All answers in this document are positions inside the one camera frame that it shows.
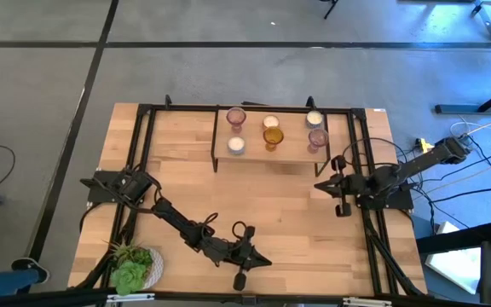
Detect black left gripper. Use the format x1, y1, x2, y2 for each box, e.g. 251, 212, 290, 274
205, 225, 273, 292

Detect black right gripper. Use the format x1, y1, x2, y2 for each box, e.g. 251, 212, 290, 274
314, 155, 368, 217

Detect pink ribbed glass candle holder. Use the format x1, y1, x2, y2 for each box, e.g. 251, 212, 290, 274
225, 106, 248, 134
307, 127, 330, 154

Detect amber ribbed glass candle holder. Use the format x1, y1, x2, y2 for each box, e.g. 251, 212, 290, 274
263, 125, 285, 153

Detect white candle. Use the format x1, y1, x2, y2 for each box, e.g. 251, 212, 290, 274
305, 109, 326, 129
227, 135, 246, 156
262, 113, 281, 130

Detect wooden shelf with black legs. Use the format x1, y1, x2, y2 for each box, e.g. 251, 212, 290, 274
211, 104, 333, 179

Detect black overhead crossbeam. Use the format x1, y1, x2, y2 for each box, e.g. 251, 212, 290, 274
0, 287, 491, 307

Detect yellow power plug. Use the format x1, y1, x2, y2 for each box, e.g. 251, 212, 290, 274
414, 138, 436, 154

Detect green succulent in white pot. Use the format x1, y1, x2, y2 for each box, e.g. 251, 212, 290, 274
107, 238, 165, 298

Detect dark floor stand base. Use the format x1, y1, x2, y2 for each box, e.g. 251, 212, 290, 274
435, 80, 491, 115

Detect black tripod leg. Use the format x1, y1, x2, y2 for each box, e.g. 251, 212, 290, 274
322, 0, 340, 20

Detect person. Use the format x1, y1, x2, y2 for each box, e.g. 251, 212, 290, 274
0, 257, 50, 299

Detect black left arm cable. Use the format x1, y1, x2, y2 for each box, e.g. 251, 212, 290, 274
202, 211, 247, 240

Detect white floor cable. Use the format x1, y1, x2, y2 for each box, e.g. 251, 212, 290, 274
448, 121, 489, 138

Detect black aluminium table frame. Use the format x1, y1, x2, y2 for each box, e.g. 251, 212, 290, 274
70, 94, 428, 299

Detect beige floor cable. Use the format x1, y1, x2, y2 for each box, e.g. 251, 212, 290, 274
436, 108, 491, 148

